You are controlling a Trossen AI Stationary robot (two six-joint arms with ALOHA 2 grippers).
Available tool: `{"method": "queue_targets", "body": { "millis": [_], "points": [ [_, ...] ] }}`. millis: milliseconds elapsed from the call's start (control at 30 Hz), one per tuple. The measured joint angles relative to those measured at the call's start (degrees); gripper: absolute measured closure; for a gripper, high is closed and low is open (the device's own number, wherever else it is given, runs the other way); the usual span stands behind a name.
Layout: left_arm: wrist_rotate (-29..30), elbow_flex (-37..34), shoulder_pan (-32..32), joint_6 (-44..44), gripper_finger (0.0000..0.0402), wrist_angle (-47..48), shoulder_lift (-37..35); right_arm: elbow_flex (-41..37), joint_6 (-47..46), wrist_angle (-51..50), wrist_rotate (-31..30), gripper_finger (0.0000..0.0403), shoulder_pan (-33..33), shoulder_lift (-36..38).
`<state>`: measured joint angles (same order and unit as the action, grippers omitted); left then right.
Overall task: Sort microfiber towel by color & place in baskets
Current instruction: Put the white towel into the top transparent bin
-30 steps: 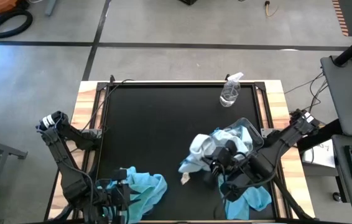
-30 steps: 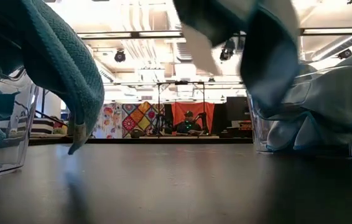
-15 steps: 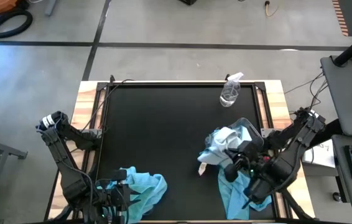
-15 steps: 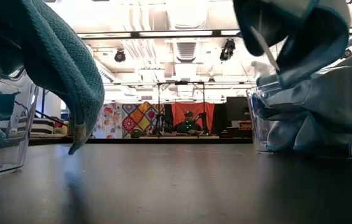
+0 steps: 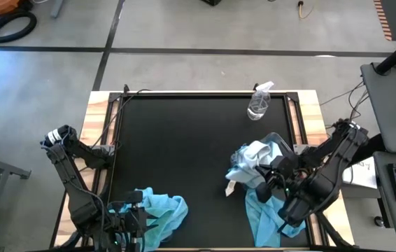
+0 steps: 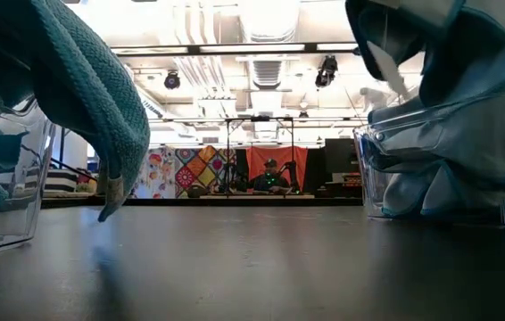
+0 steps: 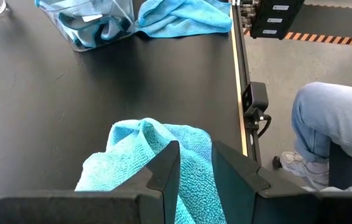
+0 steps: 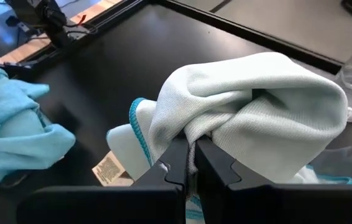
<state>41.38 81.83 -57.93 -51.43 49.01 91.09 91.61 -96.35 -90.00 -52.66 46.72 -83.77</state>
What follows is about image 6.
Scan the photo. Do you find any teal microfiber towel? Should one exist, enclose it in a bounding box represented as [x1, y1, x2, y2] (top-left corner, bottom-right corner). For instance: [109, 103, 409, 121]
[0, 0, 152, 223]

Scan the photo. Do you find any orange backdrop cloth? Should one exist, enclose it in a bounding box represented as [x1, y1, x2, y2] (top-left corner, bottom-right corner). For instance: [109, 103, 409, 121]
[245, 145, 310, 193]

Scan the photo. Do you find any black backdrop stand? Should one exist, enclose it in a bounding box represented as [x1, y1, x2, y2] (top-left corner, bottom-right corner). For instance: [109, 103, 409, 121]
[223, 115, 297, 197]

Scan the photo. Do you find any person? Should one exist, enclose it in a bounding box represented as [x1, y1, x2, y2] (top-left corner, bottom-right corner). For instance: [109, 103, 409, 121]
[252, 158, 292, 195]

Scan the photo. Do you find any colourful patchwork quilt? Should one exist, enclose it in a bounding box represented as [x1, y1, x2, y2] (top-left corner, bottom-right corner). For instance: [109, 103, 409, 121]
[174, 144, 239, 198]

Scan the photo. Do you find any black cabinet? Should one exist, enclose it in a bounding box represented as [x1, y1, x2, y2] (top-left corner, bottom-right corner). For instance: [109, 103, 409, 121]
[323, 137, 357, 188]

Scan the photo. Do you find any floral print cloth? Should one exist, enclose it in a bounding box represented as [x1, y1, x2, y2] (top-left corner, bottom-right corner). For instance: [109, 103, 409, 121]
[132, 147, 178, 200]

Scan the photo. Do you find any black overhead rig bar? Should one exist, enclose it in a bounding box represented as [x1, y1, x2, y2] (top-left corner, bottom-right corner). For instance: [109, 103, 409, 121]
[108, 38, 505, 58]

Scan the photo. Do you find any black stage light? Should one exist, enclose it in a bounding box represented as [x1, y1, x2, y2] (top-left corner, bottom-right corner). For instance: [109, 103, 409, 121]
[314, 54, 339, 89]
[163, 70, 182, 91]

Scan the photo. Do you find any clear plastic basket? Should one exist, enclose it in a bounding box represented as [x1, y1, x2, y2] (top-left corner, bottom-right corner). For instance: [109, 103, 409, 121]
[0, 98, 56, 255]
[352, 92, 505, 227]

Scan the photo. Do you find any black white striped cloth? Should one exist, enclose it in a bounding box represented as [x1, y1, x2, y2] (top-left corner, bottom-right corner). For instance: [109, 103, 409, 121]
[45, 168, 79, 193]

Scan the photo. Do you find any black table frame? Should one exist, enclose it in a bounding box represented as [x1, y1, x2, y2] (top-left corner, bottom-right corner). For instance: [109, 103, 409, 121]
[40, 195, 364, 208]

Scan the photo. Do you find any ribbed ventilation duct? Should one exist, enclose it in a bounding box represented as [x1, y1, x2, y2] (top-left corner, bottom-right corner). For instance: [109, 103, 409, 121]
[238, 0, 301, 90]

